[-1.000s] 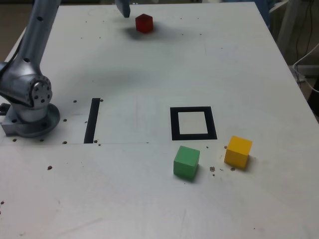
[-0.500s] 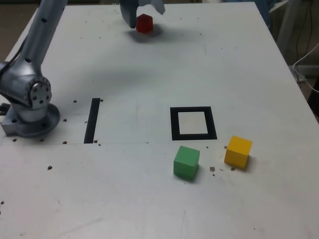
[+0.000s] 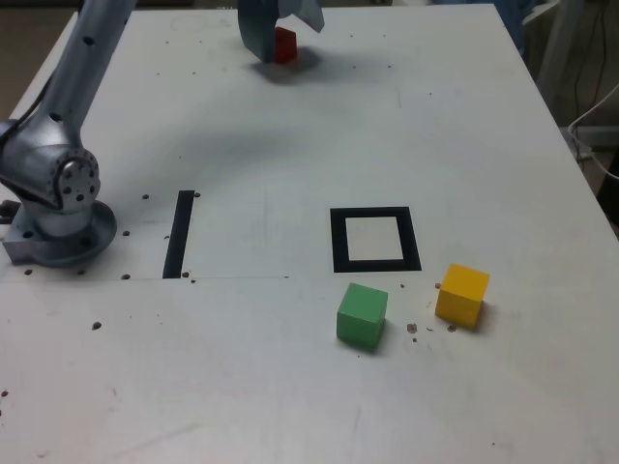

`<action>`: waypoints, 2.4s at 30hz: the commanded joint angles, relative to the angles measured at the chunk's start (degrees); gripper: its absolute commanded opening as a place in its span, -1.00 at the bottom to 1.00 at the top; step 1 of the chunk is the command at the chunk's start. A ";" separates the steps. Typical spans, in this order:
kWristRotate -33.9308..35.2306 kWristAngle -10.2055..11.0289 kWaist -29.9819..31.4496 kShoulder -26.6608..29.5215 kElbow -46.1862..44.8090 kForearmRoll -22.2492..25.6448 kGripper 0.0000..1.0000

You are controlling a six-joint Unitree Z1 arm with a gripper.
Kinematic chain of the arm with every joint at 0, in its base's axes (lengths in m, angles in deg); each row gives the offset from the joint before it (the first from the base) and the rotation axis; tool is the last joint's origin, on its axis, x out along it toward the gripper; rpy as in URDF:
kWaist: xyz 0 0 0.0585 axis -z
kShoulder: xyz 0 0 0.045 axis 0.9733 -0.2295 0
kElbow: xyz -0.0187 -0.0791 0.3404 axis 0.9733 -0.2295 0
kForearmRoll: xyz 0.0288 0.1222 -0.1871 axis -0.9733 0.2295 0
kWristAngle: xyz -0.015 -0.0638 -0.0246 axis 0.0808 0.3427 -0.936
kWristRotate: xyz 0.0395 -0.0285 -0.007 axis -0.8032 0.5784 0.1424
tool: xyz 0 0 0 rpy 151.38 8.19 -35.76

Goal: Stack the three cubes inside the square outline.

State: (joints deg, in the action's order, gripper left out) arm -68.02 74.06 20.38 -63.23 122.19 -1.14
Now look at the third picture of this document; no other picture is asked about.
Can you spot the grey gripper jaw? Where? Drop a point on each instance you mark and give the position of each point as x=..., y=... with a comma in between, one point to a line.
x=304, y=9

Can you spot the yellow cube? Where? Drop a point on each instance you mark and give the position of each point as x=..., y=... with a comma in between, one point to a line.
x=459, y=299

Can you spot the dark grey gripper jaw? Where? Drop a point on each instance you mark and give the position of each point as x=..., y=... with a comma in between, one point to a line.
x=256, y=29

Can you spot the black tape strip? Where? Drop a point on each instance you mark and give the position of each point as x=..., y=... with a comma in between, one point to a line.
x=178, y=232

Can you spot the white metal frame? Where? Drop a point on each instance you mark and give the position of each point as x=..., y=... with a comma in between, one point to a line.
x=553, y=43

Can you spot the black tape square outline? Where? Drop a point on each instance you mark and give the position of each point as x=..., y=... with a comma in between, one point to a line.
x=338, y=241

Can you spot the green cube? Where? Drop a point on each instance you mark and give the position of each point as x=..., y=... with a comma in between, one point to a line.
x=360, y=324

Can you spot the red cube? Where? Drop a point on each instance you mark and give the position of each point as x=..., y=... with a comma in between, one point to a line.
x=285, y=46

